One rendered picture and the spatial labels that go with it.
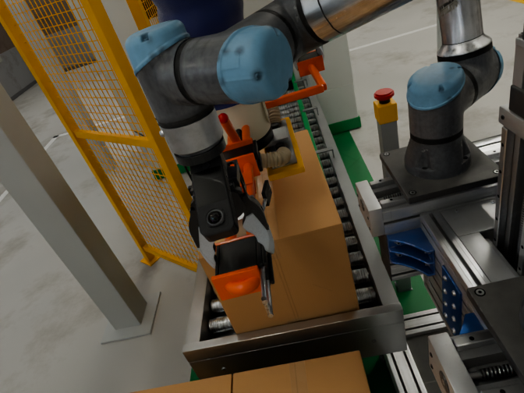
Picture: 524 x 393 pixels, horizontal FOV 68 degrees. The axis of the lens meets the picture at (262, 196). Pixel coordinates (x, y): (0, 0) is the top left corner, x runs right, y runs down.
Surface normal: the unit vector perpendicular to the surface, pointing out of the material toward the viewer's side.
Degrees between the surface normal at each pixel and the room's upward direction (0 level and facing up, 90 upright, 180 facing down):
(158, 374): 0
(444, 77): 7
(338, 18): 111
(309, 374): 0
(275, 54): 89
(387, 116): 90
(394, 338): 90
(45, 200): 90
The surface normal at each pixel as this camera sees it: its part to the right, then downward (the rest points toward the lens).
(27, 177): 0.03, 0.56
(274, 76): 0.82, 0.09
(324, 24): -0.27, 0.85
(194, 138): 0.26, 0.47
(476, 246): -0.26, -0.79
